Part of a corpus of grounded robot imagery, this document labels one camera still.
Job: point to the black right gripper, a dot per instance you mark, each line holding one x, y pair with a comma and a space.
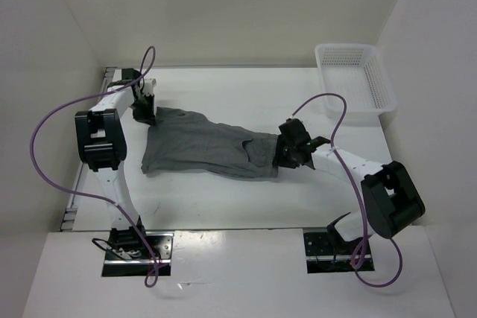
279, 159

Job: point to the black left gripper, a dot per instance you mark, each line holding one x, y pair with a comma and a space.
147, 118

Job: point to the grey shorts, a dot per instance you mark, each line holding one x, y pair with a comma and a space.
188, 141

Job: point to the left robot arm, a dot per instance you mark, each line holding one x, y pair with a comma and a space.
102, 147

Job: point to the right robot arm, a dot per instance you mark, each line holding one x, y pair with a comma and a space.
391, 200

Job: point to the white plastic basket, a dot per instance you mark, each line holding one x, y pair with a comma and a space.
356, 72

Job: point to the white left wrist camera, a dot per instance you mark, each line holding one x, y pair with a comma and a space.
148, 86

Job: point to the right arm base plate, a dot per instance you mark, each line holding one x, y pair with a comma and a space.
324, 256

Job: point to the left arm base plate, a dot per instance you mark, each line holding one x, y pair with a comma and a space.
138, 263

